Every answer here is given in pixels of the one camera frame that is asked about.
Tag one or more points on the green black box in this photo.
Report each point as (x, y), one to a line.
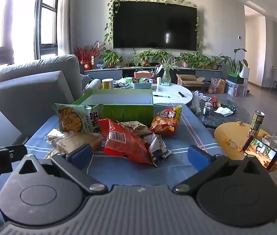
(235, 77)

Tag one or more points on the small blue ornament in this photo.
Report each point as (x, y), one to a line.
(99, 66)

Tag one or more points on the green vine garland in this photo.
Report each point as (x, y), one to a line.
(110, 22)

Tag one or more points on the green cardboard box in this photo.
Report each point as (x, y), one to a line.
(126, 112)

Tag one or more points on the orange plastic bag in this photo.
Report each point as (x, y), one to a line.
(215, 85)

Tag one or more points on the white cylinder pot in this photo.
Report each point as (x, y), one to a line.
(244, 72)

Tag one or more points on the black yellow can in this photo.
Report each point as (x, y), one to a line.
(255, 123)

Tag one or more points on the dark glass jar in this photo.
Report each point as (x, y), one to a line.
(207, 109)

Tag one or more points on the yellow canister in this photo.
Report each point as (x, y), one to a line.
(107, 83)

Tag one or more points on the dark marble coffee table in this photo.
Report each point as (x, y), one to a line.
(226, 121)

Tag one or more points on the grey sofa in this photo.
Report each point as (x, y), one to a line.
(31, 90)

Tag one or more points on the low television cabinet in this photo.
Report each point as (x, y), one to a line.
(109, 73)

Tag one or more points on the yellow round stool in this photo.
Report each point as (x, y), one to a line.
(229, 133)

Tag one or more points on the green lidded container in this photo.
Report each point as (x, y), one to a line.
(128, 79)

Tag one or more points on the grey curtain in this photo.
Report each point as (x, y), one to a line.
(66, 17)

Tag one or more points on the red yellow small box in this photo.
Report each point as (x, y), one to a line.
(215, 102)

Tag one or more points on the clear plastic bag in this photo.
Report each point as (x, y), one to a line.
(196, 102)

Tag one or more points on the green corn snack bag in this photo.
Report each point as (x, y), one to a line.
(72, 118)

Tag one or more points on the large red snack bag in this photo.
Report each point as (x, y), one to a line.
(126, 144)

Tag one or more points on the smartphone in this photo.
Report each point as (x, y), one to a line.
(260, 151)

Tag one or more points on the potted green plant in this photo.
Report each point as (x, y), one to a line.
(144, 56)
(161, 55)
(202, 60)
(111, 57)
(215, 62)
(185, 58)

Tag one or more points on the glass vase with grass plant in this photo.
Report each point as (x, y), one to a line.
(166, 74)

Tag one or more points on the small clear snack package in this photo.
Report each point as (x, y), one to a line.
(54, 135)

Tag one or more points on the red tissue box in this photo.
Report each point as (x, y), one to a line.
(142, 75)

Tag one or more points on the clear storage bin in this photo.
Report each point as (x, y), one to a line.
(236, 89)

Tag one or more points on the black marker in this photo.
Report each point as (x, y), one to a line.
(181, 94)

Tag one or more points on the tall large-leaf plant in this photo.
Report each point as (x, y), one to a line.
(235, 62)

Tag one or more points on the white black snack bag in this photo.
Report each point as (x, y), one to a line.
(159, 151)

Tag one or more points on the white round table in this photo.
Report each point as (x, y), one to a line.
(172, 98)

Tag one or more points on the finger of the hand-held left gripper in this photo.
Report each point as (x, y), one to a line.
(18, 153)

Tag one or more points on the brown snack bag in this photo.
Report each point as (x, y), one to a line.
(136, 126)

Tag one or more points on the small white bottle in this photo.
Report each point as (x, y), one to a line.
(159, 80)

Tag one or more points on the dark framed window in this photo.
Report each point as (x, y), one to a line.
(45, 17)

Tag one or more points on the red flower decoration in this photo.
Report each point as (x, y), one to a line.
(89, 52)

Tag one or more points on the glass mug with spoon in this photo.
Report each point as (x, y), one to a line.
(276, 143)

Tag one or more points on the blue plastic basket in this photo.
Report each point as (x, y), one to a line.
(141, 85)

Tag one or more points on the clear bread package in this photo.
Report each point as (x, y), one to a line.
(82, 140)

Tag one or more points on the white crumpled paper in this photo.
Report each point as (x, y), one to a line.
(223, 111)

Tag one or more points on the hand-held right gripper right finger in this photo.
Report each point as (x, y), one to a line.
(198, 158)

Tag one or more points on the pile of crumpled wrappers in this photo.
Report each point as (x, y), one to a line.
(122, 84)

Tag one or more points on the blue striped tablecloth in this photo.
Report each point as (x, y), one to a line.
(189, 132)

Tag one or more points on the pen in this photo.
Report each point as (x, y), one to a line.
(161, 96)

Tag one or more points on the black wall television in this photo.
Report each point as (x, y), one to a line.
(154, 24)

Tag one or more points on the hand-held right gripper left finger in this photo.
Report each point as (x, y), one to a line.
(81, 155)

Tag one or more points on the red yellow snack bag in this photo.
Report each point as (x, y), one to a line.
(165, 123)

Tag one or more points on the open brown cardboard box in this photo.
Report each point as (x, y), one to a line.
(188, 83)

